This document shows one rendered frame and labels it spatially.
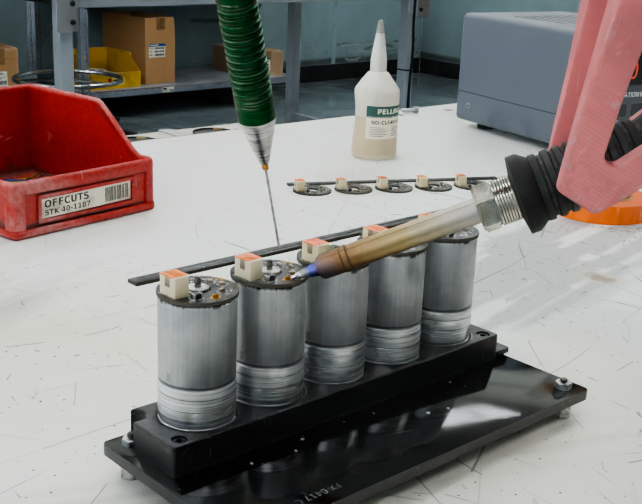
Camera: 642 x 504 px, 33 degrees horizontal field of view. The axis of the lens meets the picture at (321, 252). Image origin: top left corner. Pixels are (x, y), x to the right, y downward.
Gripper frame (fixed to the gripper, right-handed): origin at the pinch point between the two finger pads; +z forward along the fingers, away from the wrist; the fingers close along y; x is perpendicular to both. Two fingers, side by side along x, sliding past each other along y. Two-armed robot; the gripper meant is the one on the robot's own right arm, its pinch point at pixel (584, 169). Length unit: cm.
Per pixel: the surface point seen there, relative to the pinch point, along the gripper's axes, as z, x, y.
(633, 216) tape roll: 3.5, 13.3, -31.3
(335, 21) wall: 59, 2, -588
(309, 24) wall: 67, -9, -575
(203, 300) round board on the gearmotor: 9.0, -7.6, 2.3
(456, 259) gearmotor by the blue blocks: 5.7, -0.3, -5.4
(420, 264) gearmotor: 6.2, -1.6, -3.9
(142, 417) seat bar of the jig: 13.8, -7.1, 1.4
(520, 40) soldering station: -1, 6, -55
